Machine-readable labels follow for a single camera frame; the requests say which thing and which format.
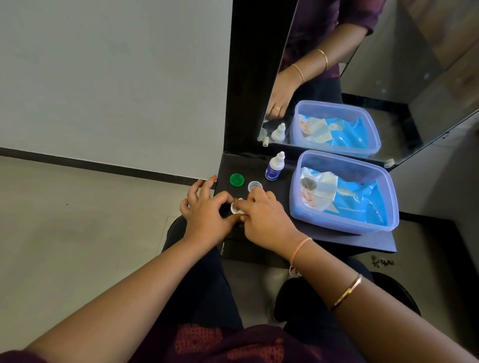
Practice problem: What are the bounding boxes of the dark blue trousers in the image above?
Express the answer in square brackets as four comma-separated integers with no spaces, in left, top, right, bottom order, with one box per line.
[162,216,375,363]

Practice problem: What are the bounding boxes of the mirror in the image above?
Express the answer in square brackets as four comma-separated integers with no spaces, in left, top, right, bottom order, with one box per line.
[257,0,479,170]

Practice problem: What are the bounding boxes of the pink thread bracelet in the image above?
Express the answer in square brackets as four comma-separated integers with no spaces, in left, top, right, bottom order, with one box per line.
[288,237,313,278]

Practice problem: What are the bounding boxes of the blue wet wipes packet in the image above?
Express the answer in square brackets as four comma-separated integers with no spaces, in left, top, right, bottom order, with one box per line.
[300,167,389,226]

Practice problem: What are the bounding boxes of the person's left hand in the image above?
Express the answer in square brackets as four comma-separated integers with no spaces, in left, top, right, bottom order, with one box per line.
[179,175,243,245]

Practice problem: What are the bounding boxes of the person's right hand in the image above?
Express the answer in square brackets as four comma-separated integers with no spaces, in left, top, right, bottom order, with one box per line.
[233,186,312,259]

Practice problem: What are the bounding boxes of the black dressing table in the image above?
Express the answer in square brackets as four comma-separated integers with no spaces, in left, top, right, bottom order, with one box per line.
[214,0,398,268]

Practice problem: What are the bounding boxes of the translucent blue plastic container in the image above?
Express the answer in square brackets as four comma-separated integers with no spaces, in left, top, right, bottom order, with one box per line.
[289,150,400,236]

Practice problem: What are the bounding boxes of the maroon patterned top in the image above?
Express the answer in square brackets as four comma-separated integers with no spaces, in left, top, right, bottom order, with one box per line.
[0,324,360,363]

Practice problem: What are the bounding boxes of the black stool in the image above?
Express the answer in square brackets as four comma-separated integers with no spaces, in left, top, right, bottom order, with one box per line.
[368,272,422,317]

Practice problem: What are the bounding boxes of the gold bangle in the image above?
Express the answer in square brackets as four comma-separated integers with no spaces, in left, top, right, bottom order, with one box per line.
[329,274,363,312]

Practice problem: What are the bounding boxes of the person's right forearm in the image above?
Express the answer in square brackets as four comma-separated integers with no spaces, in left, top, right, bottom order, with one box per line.
[287,236,479,363]

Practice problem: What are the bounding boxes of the person's left forearm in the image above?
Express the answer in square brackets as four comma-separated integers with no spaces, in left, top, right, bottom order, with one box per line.
[22,236,230,363]

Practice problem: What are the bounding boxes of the black shoe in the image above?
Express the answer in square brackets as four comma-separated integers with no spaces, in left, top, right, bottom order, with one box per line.
[268,276,296,324]

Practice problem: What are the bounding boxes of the white dropper bottle blue label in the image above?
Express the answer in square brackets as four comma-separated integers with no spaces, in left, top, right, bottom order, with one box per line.
[265,151,286,182]

